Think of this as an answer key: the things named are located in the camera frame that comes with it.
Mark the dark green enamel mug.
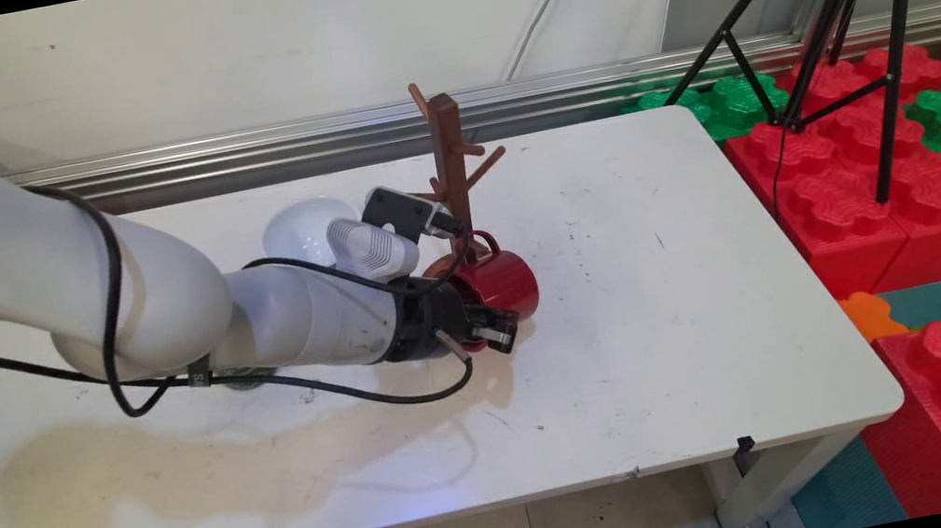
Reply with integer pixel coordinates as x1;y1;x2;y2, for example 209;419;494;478
212;359;281;396

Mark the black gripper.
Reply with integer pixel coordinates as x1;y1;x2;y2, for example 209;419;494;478
371;259;529;376

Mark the red enamel mug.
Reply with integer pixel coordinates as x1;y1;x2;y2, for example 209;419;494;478
439;221;547;354

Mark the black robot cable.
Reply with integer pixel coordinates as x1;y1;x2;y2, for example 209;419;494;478
0;118;519;528

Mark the brown wooden mug tree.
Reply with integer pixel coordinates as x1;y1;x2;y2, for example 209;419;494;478
389;69;527;285

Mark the blue and white bowl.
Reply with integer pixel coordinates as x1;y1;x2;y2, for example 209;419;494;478
256;189;369;280

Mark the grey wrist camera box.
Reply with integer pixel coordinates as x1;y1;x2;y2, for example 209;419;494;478
319;174;461;290

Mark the orange foam block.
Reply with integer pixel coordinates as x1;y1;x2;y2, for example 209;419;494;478
836;285;912;348

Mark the white table leg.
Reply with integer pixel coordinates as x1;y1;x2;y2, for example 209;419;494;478
697;427;872;528

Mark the metal wall rail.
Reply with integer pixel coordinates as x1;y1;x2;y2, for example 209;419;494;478
0;5;941;233

